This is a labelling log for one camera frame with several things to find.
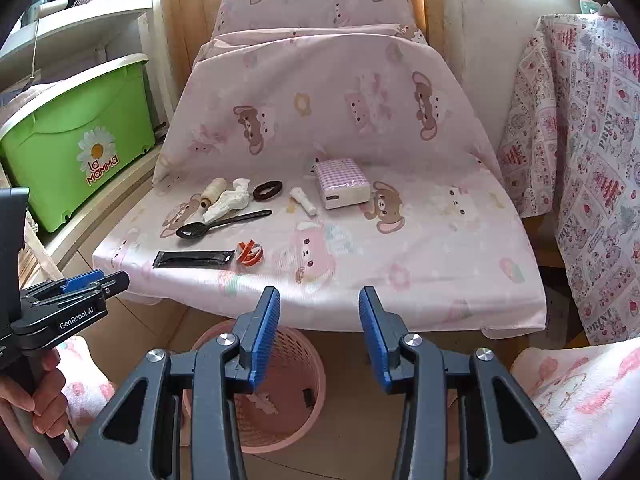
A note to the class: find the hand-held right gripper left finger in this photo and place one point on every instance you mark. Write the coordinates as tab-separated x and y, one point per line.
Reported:
265	332

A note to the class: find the person's left hand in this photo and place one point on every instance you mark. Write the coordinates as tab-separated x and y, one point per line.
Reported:
42	400

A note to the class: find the purple checked tissue pack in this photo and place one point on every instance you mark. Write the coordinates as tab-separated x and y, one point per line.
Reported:
342	182

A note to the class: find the white shelf unit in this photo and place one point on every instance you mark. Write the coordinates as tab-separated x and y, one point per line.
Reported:
75	25

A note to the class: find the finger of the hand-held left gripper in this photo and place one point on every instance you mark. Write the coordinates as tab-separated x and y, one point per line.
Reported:
112	282
82	280

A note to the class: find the red and white wrapper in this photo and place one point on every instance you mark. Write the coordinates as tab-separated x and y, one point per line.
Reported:
248	254

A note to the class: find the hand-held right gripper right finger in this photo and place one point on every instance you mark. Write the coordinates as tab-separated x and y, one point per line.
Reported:
372	337

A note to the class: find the person's right leg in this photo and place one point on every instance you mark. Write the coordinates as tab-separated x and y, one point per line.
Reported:
585	400

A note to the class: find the black plastic spoon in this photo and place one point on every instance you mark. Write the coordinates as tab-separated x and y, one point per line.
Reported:
190	231

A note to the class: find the white tissue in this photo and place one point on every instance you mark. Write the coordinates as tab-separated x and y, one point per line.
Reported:
229	202

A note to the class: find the green storage box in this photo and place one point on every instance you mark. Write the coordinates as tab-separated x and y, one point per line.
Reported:
65	130

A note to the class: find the beige thread spool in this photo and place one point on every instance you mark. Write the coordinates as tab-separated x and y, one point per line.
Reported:
212	191

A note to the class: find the black sachet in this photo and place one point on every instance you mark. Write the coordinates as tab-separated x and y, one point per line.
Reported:
192	258

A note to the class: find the small white plastic tube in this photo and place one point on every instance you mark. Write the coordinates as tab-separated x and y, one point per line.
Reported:
303	200

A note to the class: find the pink bear print sheet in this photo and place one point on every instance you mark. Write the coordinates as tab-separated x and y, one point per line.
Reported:
350	110

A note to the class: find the pink plastic mesh basket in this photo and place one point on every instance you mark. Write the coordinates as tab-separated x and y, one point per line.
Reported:
287	360

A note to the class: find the wooden slatted crate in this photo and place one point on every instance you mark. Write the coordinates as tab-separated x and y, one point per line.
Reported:
37	255

